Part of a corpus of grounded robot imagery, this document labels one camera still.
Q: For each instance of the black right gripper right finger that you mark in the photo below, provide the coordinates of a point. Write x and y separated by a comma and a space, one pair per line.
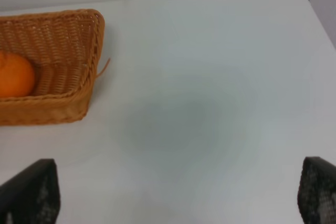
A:
316, 194

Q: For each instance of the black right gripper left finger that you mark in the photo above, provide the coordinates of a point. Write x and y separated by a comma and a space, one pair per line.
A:
33, 195

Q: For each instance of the orange fruit with stem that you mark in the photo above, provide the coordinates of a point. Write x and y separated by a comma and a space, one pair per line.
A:
17, 75

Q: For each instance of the orange woven wicker basket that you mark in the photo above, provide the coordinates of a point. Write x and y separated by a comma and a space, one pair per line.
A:
64, 48

